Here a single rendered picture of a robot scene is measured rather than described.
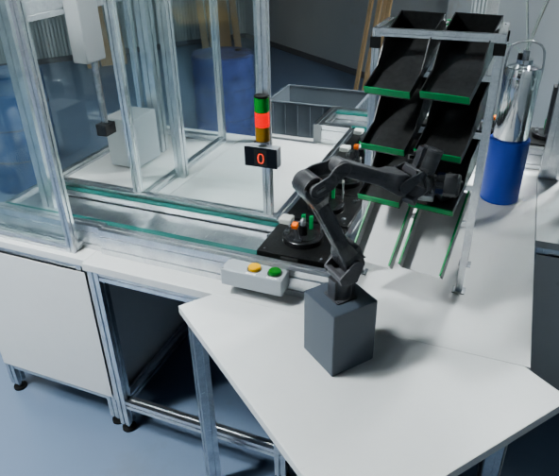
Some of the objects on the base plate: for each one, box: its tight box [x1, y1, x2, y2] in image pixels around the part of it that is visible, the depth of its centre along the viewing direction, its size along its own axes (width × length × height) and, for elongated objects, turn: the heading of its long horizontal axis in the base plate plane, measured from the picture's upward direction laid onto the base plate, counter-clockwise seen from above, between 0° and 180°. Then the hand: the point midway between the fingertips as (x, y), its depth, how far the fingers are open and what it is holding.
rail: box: [97, 225, 330, 298], centre depth 194 cm, size 6×89×11 cm, turn 70°
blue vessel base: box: [480, 133, 531, 205], centre depth 237 cm, size 16×16×27 cm
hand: (427, 179), depth 158 cm, fingers closed on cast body, 4 cm apart
